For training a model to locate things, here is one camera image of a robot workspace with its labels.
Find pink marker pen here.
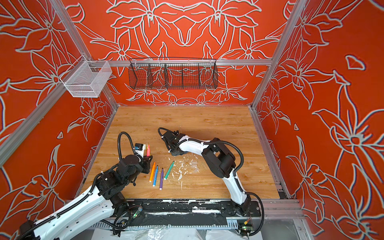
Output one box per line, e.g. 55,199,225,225
146,144,151,157

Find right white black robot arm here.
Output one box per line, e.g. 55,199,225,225
158,128,251,216

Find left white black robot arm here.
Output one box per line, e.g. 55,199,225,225
18,155,153,240

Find orange marker pen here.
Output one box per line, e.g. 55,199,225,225
149,163,156,183

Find blue marker pen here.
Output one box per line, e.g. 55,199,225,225
153,166,159,187

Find green marker pen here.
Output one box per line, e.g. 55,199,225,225
164,161,175,180

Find purple marker pen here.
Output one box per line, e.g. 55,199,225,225
159,168,165,190

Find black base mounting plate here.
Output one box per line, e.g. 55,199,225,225
117,199,262,226

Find white mesh basket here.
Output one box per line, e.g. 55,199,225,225
59,56,112,98

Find small green circuit board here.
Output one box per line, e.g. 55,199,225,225
238,220,254,237

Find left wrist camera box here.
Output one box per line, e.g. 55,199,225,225
134,143,146,157

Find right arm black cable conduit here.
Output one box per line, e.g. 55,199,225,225
157,127,265,236

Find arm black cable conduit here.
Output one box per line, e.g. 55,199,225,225
157,127,265,236
16,131,137,240

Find black wire basket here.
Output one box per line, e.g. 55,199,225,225
128,58,219,90

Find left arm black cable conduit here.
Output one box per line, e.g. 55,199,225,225
16,131,137,240

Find white slotted cable duct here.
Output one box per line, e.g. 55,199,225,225
89,218,239,231

